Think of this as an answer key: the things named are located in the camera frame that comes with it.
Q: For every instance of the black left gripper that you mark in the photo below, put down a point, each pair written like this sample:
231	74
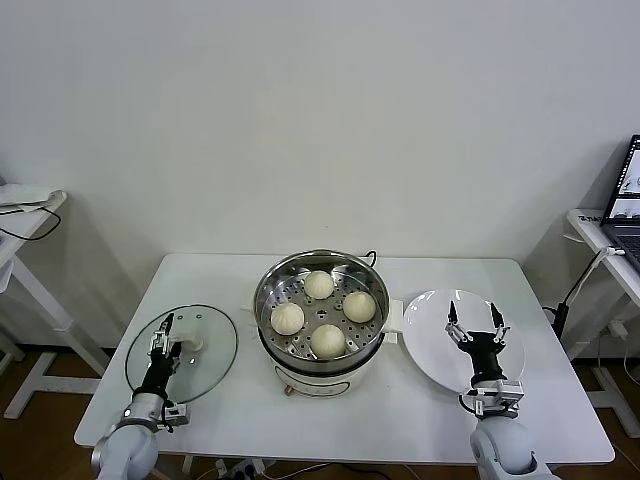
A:
159	375

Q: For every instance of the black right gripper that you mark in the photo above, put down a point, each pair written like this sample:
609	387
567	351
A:
485	355

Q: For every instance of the round glass pot lid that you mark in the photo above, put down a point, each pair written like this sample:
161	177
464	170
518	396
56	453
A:
215	350

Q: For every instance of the white steamed baozi bun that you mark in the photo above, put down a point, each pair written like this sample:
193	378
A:
287	319
359	307
318	284
328	341

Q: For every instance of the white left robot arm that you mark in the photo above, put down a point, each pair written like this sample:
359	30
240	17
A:
130	445

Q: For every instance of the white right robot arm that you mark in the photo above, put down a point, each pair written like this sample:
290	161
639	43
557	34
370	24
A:
500	450

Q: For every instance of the stainless steel steamer basket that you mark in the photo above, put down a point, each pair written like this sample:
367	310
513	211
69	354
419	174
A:
280	280

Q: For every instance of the white round plate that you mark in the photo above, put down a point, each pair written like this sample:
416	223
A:
430	340

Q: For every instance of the black power adapter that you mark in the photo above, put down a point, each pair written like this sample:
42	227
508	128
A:
562	315

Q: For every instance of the white floor power strip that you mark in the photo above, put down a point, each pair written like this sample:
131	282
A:
245	467

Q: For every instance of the white side table with laptop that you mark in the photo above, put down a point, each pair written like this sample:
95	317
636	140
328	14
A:
587	225

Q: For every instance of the white side table with cloth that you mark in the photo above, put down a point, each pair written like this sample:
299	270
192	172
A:
30	295

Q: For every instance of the grey open laptop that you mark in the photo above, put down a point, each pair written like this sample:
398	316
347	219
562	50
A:
625	175

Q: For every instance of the white folded cloth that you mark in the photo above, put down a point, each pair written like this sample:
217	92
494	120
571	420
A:
25	192

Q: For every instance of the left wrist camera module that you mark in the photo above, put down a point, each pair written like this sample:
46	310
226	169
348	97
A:
176	415

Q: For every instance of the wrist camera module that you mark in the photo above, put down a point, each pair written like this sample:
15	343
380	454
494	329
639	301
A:
492	396
176	415

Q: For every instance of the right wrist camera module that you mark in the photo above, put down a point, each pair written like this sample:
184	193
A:
492	396

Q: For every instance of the white wall plug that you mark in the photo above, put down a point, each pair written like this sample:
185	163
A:
617	330

